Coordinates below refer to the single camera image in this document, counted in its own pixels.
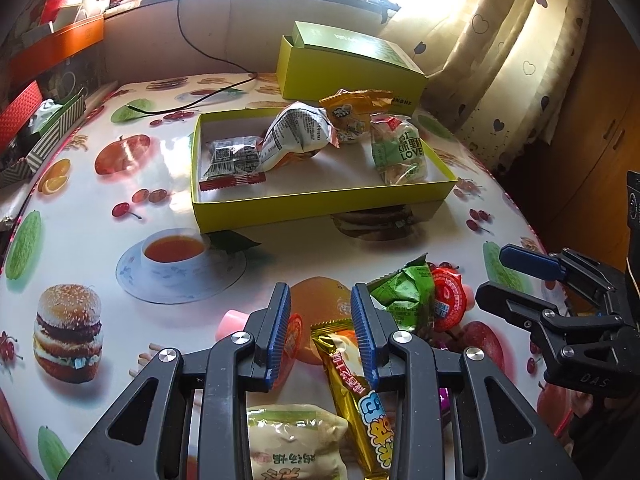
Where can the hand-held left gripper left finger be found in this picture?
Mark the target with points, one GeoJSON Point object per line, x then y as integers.
{"type": "Point", "coordinates": [280, 330]}

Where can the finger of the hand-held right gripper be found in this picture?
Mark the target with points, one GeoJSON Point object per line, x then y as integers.
{"type": "Point", "coordinates": [510, 302]}
{"type": "Point", "coordinates": [530, 262]}

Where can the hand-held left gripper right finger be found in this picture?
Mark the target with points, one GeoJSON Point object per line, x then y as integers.
{"type": "Point", "coordinates": [362, 335]}

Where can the red lid jelly cup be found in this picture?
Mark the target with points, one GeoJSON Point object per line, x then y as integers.
{"type": "Point", "coordinates": [447, 295]}
{"type": "Point", "coordinates": [232, 322]}

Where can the green snack packet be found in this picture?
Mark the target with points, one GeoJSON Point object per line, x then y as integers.
{"type": "Point", "coordinates": [405, 295]}

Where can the gold snack bar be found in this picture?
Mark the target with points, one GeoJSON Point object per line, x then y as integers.
{"type": "Point", "coordinates": [360, 405]}

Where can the beige snack packet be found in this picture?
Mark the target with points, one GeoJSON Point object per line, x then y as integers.
{"type": "Point", "coordinates": [295, 440]}

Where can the yellow-green box tray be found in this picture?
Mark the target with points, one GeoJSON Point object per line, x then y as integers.
{"type": "Point", "coordinates": [300, 210]}

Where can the clear snack bag green label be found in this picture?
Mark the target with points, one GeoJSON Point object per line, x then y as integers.
{"type": "Point", "coordinates": [400, 150]}

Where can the black red snack packet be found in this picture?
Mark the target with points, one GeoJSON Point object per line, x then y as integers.
{"type": "Point", "coordinates": [232, 162]}

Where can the brown white snack bag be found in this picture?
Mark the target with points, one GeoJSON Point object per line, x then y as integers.
{"type": "Point", "coordinates": [295, 135]}

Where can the yellow snack bag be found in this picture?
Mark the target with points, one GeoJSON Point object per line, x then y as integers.
{"type": "Point", "coordinates": [350, 115]}

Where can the wooden cabinet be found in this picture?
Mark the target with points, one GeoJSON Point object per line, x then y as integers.
{"type": "Point", "coordinates": [590, 135]}

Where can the fruit printed tablecloth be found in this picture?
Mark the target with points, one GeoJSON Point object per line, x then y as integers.
{"type": "Point", "coordinates": [100, 210]}

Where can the heart print curtain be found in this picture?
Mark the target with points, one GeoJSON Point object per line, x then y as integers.
{"type": "Point", "coordinates": [500, 35]}

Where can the closed yellow-green gift box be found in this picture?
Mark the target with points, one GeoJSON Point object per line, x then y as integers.
{"type": "Point", "coordinates": [310, 80]}

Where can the striped box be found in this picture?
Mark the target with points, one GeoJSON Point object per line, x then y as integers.
{"type": "Point", "coordinates": [55, 135]}

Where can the white crumpled paper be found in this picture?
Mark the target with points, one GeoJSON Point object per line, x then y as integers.
{"type": "Point", "coordinates": [47, 112]}

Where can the red textured box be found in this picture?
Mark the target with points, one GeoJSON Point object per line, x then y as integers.
{"type": "Point", "coordinates": [17, 110]}

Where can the orange box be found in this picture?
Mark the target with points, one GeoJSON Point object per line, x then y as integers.
{"type": "Point", "coordinates": [55, 50]}

